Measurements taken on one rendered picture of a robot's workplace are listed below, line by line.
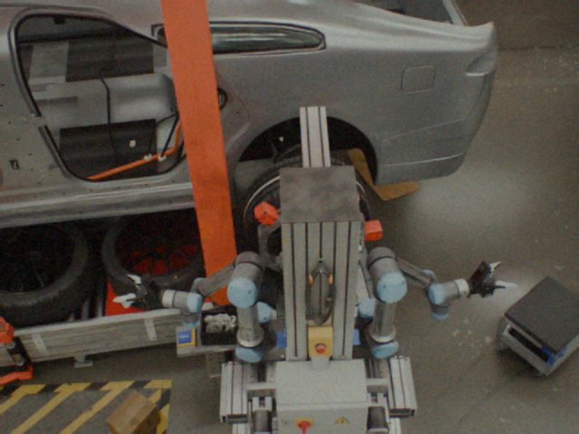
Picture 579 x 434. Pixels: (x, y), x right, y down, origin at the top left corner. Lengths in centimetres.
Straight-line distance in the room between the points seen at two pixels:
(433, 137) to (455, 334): 121
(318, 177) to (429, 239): 263
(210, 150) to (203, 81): 36
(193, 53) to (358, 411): 147
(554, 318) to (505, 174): 151
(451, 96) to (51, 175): 208
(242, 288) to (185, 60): 89
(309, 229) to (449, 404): 219
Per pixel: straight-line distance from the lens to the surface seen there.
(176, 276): 416
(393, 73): 374
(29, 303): 427
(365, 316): 329
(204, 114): 304
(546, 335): 426
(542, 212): 533
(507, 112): 606
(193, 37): 283
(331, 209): 233
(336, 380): 289
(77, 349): 440
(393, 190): 526
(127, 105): 467
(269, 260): 385
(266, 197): 367
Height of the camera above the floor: 373
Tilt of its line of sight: 47 degrees down
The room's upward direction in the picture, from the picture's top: 2 degrees counter-clockwise
